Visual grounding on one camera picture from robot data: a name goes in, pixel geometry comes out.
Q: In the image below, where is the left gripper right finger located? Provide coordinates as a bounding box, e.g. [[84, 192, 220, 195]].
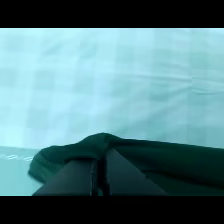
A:
[[103, 148, 168, 197]]

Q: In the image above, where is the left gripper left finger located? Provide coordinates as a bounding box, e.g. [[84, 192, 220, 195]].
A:
[[32, 158, 98, 197]]

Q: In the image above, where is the dark green garment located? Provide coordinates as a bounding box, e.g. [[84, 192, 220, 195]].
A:
[[27, 132, 224, 197]]

